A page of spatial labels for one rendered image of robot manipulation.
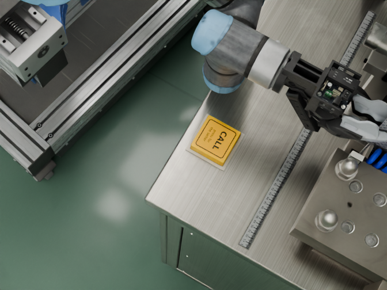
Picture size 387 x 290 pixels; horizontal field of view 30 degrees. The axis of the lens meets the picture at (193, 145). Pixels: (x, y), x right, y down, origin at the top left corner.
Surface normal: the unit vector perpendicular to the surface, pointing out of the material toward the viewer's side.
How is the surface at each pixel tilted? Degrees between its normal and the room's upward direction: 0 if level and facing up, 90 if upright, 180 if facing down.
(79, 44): 0
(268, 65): 26
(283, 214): 0
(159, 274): 0
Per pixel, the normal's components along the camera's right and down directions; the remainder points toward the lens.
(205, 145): 0.04, -0.28
